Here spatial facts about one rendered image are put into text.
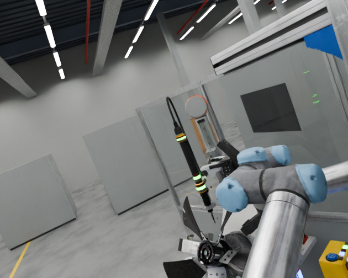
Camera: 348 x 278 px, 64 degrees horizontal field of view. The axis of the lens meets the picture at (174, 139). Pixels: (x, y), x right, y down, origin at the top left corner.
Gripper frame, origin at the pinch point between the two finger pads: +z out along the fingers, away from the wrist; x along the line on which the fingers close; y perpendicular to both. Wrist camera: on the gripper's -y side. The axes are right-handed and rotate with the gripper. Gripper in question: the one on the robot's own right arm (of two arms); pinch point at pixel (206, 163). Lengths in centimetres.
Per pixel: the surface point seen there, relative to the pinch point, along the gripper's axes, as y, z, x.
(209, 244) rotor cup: 40.7, 15.2, -1.6
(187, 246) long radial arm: 55, 48, 14
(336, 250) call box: 59, -33, 24
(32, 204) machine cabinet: 80, 716, 181
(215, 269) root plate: 53, 16, -4
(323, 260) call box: 59, -29, 16
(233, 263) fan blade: 47.4, 2.4, -5.1
